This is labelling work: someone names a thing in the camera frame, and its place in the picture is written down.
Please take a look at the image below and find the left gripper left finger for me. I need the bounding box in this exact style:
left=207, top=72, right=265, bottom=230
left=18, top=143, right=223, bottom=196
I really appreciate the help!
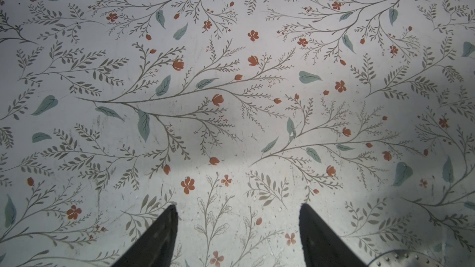
left=113, top=205, right=178, bottom=267

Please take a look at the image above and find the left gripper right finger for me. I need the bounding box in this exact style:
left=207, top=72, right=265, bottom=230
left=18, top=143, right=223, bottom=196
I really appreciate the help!
left=299, top=203, right=366, bottom=267

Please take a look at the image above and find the perforated metal ring disc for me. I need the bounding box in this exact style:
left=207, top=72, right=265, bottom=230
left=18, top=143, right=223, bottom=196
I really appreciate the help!
left=368, top=249, right=444, bottom=267

